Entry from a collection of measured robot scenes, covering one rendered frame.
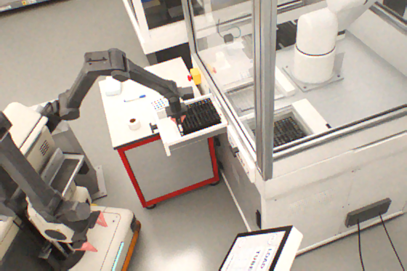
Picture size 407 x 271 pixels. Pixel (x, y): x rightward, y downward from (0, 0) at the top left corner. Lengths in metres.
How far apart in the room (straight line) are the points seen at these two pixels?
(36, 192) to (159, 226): 1.45
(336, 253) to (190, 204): 0.98
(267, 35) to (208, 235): 1.71
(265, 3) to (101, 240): 1.75
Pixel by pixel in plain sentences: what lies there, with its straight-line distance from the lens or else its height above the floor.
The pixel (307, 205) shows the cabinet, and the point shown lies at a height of 0.58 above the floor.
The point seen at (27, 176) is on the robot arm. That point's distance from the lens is 1.23.
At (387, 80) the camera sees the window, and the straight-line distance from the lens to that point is 1.53.
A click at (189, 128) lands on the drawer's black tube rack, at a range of 1.86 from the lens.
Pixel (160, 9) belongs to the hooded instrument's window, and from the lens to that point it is 2.47.
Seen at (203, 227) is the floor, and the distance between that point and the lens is 2.55.
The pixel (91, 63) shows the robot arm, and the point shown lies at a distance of 1.33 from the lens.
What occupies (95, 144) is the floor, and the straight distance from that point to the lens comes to 3.23.
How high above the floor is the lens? 2.24
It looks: 45 degrees down
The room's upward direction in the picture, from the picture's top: 10 degrees counter-clockwise
